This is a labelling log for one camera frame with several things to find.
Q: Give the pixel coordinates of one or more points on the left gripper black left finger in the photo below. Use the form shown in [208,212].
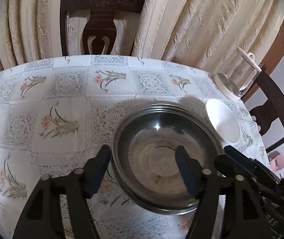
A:
[42,214]

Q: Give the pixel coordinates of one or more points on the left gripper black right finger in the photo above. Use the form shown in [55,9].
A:
[243,215]

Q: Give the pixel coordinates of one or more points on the small white ceramic bowl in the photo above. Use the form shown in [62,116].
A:
[223,121]

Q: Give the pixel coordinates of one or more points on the large steel bowl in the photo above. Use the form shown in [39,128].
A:
[164,159]

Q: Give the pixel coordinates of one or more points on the dark wooden chair right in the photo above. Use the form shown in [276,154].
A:
[272,109]

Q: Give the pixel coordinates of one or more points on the dark wooden chair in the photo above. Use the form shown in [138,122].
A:
[272,109]
[100,32]

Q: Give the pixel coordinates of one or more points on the floral lace tablecloth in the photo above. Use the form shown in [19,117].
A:
[56,113]

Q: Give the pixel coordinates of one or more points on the glass electric kettle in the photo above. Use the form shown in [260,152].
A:
[237,85]

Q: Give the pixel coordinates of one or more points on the beige curtain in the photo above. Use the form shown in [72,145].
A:
[200,33]

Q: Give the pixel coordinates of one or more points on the dark wooden chair back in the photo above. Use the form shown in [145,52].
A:
[100,32]

